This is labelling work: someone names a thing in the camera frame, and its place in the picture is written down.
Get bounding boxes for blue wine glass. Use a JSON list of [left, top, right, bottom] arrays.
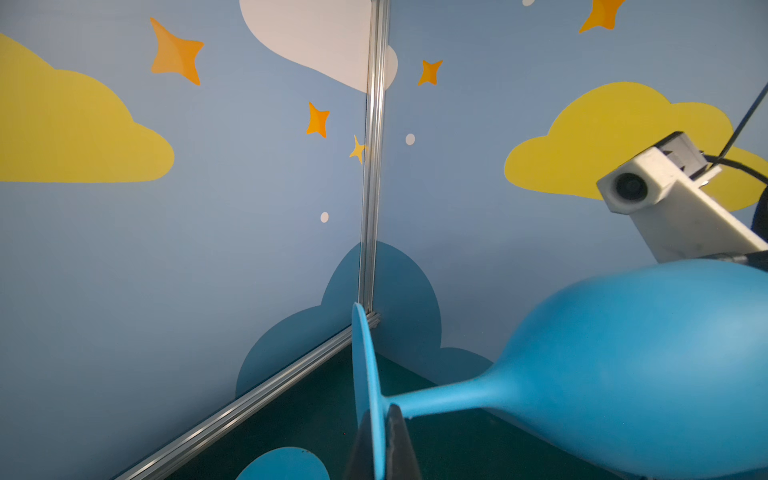
[[236, 447, 330, 480], [351, 259, 767, 479]]

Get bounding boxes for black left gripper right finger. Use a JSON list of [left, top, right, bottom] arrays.
[[385, 404, 422, 480]]

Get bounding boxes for black right camera cable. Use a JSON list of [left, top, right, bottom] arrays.
[[701, 80, 768, 187]]

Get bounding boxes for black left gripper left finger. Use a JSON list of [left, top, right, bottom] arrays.
[[343, 411, 375, 480]]

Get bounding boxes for aluminium frame rails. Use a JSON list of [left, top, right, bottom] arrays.
[[119, 1, 391, 479]]

